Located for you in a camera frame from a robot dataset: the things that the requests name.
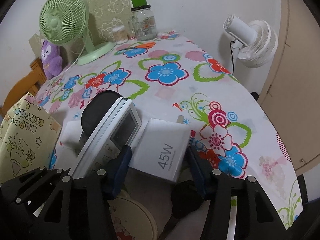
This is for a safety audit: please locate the white remote control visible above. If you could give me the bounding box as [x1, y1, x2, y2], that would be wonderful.
[68, 98, 142, 179]

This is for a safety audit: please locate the white 45W charger box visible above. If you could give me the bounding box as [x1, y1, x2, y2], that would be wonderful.
[130, 119, 191, 183]

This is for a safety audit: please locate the black oval tray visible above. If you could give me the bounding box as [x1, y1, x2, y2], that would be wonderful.
[81, 90, 122, 138]

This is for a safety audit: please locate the round cartoon tin lid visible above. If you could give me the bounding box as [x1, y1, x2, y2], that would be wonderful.
[108, 190, 158, 239]

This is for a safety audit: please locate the white small box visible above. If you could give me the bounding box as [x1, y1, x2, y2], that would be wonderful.
[60, 120, 83, 150]

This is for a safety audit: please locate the yellow cartoon storage box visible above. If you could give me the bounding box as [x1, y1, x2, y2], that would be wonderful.
[0, 93, 62, 184]

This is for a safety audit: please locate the floral tablecloth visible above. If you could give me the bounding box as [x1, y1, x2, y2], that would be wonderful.
[36, 31, 303, 228]

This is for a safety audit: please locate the wooden bed headboard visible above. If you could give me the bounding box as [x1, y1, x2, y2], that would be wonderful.
[1, 57, 47, 117]

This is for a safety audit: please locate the purple plush toy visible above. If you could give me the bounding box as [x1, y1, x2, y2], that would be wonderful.
[41, 40, 62, 80]

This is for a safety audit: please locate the beige cabinet door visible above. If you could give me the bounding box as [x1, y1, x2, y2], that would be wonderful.
[258, 0, 319, 175]

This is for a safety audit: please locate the cotton swab container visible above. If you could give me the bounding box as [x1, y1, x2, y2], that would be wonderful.
[112, 25, 129, 44]

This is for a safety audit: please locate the white clip fan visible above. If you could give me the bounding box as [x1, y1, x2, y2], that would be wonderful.
[223, 15, 278, 68]

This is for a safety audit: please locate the glass jar green lid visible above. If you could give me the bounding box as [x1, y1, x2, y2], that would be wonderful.
[128, 0, 158, 41]

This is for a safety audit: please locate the green desk fan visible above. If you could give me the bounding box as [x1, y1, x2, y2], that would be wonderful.
[39, 0, 115, 66]

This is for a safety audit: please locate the beige cartoon cardboard panel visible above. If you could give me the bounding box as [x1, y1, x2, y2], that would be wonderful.
[29, 0, 131, 57]

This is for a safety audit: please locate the white fan power cord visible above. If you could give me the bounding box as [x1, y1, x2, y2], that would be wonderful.
[61, 29, 89, 72]

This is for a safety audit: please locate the black fan power cable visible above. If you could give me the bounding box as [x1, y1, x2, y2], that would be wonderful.
[228, 40, 237, 75]

